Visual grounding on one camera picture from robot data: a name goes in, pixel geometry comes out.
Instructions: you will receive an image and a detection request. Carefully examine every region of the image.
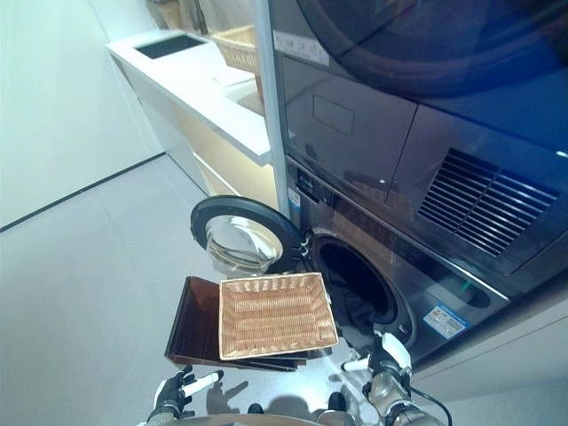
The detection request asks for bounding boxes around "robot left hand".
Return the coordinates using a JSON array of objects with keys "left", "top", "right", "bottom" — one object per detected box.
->
[{"left": 153, "top": 366, "right": 223, "bottom": 414}]

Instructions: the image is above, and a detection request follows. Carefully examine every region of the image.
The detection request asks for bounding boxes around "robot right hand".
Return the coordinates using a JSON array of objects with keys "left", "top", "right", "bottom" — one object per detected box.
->
[{"left": 341, "top": 331, "right": 413, "bottom": 378}]

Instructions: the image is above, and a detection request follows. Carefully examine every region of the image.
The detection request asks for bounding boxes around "black garment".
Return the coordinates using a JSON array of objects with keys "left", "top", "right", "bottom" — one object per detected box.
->
[{"left": 330, "top": 265, "right": 378, "bottom": 351}]

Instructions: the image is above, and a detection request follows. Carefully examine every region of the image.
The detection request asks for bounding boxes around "grey front-load washing machine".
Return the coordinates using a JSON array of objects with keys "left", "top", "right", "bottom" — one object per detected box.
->
[{"left": 283, "top": 154, "right": 511, "bottom": 367}]

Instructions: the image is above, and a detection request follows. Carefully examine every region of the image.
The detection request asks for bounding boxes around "washing machine glass door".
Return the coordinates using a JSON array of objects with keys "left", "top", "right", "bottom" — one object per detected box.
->
[{"left": 190, "top": 194, "right": 305, "bottom": 274}]

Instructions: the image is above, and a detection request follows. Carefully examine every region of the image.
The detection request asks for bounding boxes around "blue energy label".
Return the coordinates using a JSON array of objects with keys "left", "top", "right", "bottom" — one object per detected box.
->
[{"left": 422, "top": 304, "right": 471, "bottom": 343}]

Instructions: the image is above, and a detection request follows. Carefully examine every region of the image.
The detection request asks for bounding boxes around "brown translucent stand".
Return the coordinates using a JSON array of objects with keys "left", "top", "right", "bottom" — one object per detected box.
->
[{"left": 163, "top": 275, "right": 310, "bottom": 373}]

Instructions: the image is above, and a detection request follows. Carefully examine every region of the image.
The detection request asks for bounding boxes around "wicker laundry basket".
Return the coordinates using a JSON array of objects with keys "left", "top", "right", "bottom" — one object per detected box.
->
[{"left": 218, "top": 272, "right": 340, "bottom": 360}]

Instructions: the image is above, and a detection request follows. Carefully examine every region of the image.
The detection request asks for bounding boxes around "dryer vent grille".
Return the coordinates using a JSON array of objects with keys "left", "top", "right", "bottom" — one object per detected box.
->
[{"left": 416, "top": 148, "right": 561, "bottom": 257}]

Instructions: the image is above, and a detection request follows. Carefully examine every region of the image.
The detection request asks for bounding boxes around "grey stacked dryer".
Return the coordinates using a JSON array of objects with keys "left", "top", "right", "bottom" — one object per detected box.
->
[{"left": 270, "top": 0, "right": 568, "bottom": 276}]

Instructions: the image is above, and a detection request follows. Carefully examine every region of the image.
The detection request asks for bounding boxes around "white vertical panel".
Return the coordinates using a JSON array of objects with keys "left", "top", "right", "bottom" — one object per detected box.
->
[{"left": 253, "top": 0, "right": 292, "bottom": 221}]

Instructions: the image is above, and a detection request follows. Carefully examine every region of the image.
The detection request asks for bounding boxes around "white counter cabinet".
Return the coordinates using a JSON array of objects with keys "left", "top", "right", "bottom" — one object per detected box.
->
[{"left": 106, "top": 29, "right": 276, "bottom": 199}]

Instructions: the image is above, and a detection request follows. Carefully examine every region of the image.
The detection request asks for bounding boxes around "white dryer label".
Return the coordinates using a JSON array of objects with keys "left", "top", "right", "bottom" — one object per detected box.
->
[{"left": 273, "top": 31, "right": 329, "bottom": 63}]

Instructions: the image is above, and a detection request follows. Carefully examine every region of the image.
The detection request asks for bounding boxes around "wicker storage basket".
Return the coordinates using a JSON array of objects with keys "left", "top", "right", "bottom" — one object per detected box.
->
[{"left": 210, "top": 24, "right": 258, "bottom": 72}]

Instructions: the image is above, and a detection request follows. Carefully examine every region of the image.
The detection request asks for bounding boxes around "woven plant pot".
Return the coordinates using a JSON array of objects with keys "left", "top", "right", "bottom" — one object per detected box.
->
[{"left": 146, "top": 0, "right": 209, "bottom": 35}]

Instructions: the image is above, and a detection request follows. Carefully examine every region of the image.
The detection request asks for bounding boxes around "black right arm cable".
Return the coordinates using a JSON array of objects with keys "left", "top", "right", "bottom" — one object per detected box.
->
[{"left": 407, "top": 385, "right": 454, "bottom": 426}]

